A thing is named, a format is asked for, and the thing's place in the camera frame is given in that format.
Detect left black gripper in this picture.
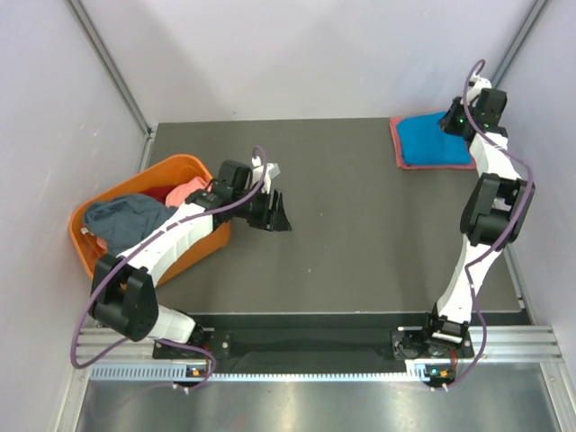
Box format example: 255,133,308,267
231,185,292,232

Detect blue t shirt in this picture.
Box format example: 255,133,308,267
394,111,474,167

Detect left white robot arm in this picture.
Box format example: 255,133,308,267
88,157,292,357

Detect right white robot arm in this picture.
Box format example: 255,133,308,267
391,83,536,360

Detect folded pink t shirt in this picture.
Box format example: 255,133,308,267
388,115,478,171

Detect orange plastic basket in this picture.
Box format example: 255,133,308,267
68,154,231,284

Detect light pink t shirt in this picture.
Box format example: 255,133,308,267
165,176,208,207

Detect red t shirt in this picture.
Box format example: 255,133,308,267
140,184,176,204

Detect grey t shirt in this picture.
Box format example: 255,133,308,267
82,193,176,255

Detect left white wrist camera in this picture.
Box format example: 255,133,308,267
250,157,281,194

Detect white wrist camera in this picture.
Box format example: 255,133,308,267
463,74,492,106
250,157,281,194

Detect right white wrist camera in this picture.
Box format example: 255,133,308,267
463,74,492,106

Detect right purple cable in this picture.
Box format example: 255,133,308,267
445,58,535,397

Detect purple cable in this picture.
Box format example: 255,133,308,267
70,144,268,397
445,58,535,397

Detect right aluminium frame post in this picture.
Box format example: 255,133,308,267
490,0,552,87

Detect aluminium frame post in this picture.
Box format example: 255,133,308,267
490,0,552,87
62,0,155,139

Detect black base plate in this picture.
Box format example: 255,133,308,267
152,312,478,373

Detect left aluminium frame post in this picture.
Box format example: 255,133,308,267
62,0,155,139

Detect grey slotted cable duct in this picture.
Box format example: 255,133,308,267
89,362,456,383

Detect aluminium rail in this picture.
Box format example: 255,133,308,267
74,326,563,364

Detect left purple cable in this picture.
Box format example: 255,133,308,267
70,144,268,397

